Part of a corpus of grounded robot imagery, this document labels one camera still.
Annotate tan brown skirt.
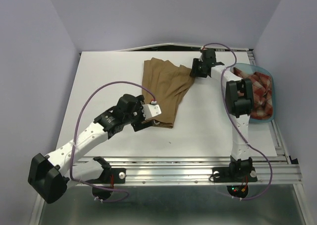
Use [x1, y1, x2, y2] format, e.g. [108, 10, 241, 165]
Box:
[142, 57, 195, 128]

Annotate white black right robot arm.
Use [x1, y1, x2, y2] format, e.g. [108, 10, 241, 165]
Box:
[190, 48, 254, 183]

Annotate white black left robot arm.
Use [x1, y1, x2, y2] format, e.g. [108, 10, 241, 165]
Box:
[28, 94, 161, 204]

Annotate teal plastic basket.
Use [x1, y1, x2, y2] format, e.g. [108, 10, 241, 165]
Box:
[230, 63, 276, 123]

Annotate red plaid skirt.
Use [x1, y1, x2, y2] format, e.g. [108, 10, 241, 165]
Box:
[233, 67, 273, 120]

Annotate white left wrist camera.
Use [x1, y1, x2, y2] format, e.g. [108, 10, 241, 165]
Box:
[142, 104, 161, 119]

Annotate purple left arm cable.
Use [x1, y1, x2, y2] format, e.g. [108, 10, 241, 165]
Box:
[69, 81, 157, 203]

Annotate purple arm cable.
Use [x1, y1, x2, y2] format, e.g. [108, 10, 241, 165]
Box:
[69, 81, 157, 203]
[200, 42, 273, 201]

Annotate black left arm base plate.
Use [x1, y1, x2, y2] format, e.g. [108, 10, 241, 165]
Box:
[90, 168, 126, 184]

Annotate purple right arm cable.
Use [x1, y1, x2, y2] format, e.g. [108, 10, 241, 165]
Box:
[200, 42, 273, 201]

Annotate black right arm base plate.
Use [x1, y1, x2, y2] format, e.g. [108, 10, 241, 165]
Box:
[209, 167, 258, 183]

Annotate aluminium table frame rail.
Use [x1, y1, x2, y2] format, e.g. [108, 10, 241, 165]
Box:
[29, 49, 308, 225]

